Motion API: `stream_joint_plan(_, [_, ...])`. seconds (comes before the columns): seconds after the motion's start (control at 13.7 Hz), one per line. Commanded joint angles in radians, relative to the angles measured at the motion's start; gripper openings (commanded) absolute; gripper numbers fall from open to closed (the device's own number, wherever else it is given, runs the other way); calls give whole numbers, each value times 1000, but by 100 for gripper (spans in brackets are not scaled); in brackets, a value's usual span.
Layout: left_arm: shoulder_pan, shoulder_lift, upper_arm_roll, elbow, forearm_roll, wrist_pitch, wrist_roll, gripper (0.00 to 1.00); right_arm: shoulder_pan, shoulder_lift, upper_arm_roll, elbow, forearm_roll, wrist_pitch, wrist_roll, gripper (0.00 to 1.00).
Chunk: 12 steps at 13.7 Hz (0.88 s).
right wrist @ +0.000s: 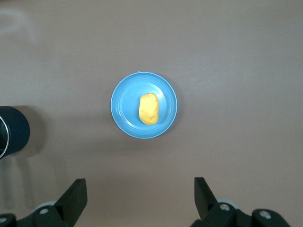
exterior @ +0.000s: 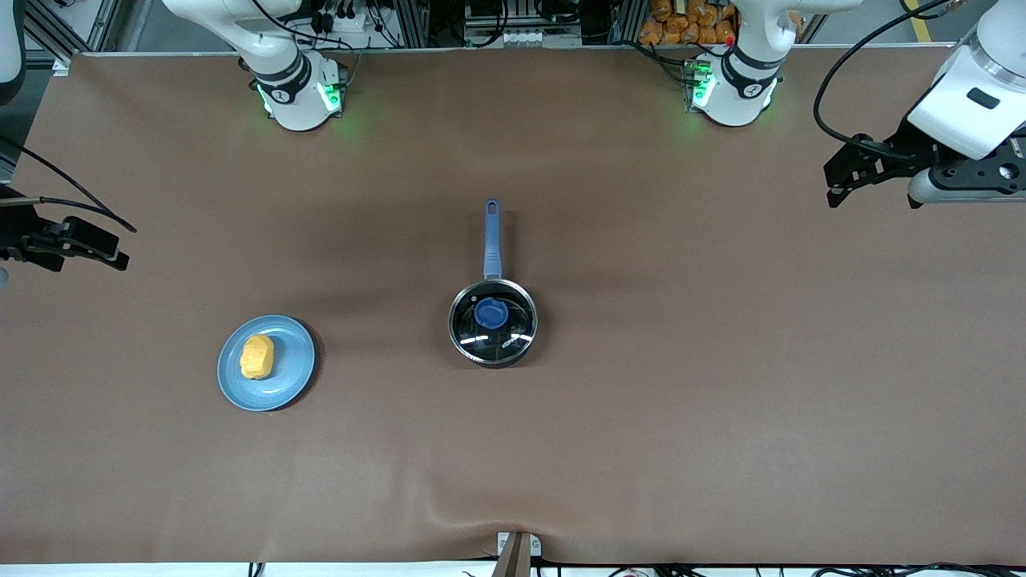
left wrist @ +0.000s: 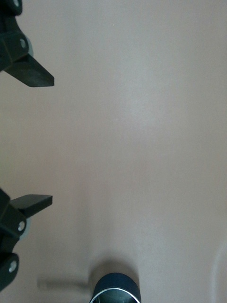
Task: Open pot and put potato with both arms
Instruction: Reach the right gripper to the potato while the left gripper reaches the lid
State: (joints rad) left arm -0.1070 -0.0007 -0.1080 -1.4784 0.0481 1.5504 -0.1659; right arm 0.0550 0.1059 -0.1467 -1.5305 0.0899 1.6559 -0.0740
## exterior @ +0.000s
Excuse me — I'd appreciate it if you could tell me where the yellow potato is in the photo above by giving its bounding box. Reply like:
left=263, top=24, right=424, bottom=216
left=240, top=334, right=276, bottom=381

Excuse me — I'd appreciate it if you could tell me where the glass lid with blue knob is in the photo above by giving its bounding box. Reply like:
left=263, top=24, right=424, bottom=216
left=451, top=282, right=536, bottom=363

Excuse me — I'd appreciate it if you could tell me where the pile of orange bags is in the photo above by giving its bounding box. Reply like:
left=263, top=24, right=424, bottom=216
left=639, top=0, right=737, bottom=46

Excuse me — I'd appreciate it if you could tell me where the blue round plate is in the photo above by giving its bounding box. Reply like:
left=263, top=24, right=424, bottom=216
left=217, top=314, right=317, bottom=413

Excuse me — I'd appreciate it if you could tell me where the brown table cover sheet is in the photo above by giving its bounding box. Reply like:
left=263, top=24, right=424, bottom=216
left=0, top=48, right=1026, bottom=566

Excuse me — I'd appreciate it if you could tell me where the white power strip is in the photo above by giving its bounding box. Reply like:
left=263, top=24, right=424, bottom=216
left=309, top=0, right=382, bottom=34

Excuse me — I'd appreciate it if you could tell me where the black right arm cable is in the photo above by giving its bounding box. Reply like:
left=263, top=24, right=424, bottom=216
left=0, top=136, right=139, bottom=235

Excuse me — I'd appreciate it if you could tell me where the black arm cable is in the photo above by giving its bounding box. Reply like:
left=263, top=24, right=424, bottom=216
left=0, top=136, right=139, bottom=235
left=813, top=0, right=963, bottom=161

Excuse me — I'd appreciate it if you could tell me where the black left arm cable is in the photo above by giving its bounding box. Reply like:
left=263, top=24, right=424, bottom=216
left=813, top=0, right=963, bottom=161

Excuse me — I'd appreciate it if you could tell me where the aluminium frame rail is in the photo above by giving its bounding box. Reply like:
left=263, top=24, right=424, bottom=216
left=24, top=0, right=109, bottom=59

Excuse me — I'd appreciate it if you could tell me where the steel pot with blue handle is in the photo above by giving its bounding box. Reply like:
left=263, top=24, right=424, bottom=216
left=448, top=199, right=539, bottom=369

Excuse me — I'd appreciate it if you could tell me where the small metal edge bracket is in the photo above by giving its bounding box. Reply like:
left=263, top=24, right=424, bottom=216
left=496, top=531, right=543, bottom=558

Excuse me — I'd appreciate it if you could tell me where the brown camera post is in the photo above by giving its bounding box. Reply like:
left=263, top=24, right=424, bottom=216
left=491, top=533, right=531, bottom=577

